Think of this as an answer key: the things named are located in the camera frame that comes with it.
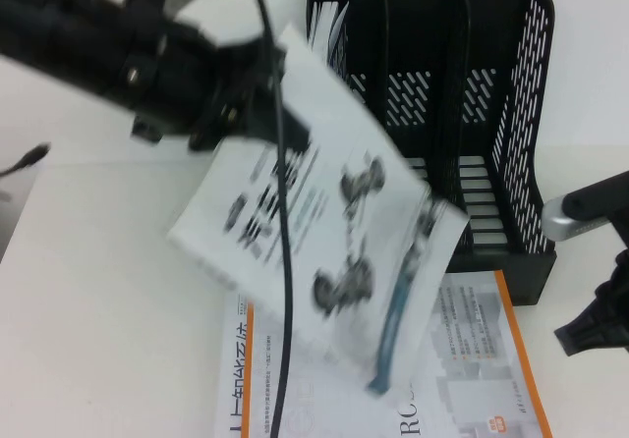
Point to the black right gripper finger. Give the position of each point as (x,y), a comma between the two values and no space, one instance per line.
(594,332)

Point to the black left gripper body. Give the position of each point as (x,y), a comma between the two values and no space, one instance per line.
(236,89)

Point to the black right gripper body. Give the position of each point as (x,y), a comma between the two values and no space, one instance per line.
(616,286)

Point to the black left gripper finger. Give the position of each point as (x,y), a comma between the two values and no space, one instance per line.
(290,126)

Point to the white car suspension book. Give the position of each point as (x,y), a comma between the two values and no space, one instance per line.
(344,128)

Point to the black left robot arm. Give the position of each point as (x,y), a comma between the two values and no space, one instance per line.
(74,30)

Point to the dark-spined mobile robot book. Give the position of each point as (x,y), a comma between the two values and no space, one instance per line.
(322,20)

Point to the orange-bordered ROS2 programming book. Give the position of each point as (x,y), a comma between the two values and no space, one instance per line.
(467,359)

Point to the black plastic book stand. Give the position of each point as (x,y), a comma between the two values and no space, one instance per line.
(491,25)

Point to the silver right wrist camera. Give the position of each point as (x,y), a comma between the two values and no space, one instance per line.
(560,227)

